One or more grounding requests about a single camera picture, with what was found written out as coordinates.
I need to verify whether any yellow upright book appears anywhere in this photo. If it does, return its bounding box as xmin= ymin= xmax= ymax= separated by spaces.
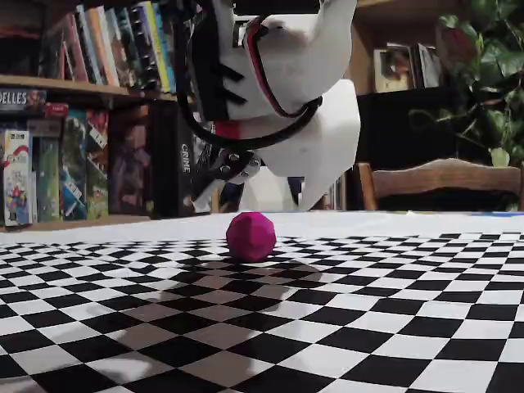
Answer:
xmin=142 ymin=1 xmax=171 ymax=93

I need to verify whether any green leafy plant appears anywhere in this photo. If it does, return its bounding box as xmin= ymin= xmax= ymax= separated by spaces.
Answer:
xmin=409 ymin=0 xmax=524 ymax=212

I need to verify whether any white striped gripper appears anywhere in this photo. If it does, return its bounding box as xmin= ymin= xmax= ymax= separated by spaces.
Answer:
xmin=186 ymin=0 xmax=361 ymax=210

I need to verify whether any white game box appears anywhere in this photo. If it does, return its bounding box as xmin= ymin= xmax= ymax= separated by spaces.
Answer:
xmin=2 ymin=129 xmax=34 ymax=227

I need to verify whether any blue white penguin figure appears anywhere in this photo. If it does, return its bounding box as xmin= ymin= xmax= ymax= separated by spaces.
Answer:
xmin=219 ymin=163 xmax=306 ymax=215

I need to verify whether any dark purple game box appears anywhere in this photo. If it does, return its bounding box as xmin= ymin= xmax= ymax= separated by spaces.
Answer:
xmin=108 ymin=108 xmax=153 ymax=216

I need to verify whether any wooden chair back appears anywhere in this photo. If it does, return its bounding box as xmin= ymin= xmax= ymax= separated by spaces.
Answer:
xmin=356 ymin=158 xmax=524 ymax=212

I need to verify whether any orange upright book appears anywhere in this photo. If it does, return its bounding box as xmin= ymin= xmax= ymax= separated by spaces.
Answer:
xmin=85 ymin=7 xmax=120 ymax=87

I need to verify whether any light wooden bookshelf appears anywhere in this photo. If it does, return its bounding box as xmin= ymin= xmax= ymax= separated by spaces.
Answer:
xmin=0 ymin=0 xmax=451 ymax=233

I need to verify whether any black white checkerboard mat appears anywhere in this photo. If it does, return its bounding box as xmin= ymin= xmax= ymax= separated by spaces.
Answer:
xmin=0 ymin=210 xmax=524 ymax=393

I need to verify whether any blue titled flat box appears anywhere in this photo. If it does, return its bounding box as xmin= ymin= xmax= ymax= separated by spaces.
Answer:
xmin=0 ymin=88 xmax=48 ymax=112

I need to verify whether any pink upright book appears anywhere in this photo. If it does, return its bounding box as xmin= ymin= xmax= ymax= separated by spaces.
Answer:
xmin=63 ymin=11 xmax=89 ymax=82

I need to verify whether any pink faceted ball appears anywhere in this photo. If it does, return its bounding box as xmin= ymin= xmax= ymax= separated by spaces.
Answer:
xmin=225 ymin=210 xmax=278 ymax=263

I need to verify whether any teal game box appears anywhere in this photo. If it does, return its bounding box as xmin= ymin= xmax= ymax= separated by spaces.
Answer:
xmin=61 ymin=108 xmax=88 ymax=221

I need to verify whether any grey upright book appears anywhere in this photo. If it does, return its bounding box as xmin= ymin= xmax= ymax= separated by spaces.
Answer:
xmin=413 ymin=43 xmax=443 ymax=89

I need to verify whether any black crime game box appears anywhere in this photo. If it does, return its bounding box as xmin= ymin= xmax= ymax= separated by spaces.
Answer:
xmin=151 ymin=102 xmax=198 ymax=218

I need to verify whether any small red box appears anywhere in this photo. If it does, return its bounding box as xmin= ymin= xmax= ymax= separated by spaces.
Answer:
xmin=44 ymin=102 xmax=70 ymax=120

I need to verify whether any dark green game box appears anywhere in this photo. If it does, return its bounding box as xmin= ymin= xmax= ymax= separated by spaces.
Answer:
xmin=32 ymin=137 xmax=62 ymax=222

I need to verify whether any beige picture book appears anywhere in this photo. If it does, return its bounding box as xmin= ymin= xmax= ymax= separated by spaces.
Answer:
xmin=373 ymin=47 xmax=414 ymax=93

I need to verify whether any green red game box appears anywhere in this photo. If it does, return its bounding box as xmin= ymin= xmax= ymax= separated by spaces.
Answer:
xmin=85 ymin=108 xmax=110 ymax=219

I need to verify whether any red white black servo wire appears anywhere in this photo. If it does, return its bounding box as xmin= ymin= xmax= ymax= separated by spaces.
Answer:
xmin=241 ymin=14 xmax=323 ymax=120

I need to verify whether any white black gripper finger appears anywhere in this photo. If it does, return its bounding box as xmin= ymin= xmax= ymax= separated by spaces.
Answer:
xmin=194 ymin=149 xmax=263 ymax=214

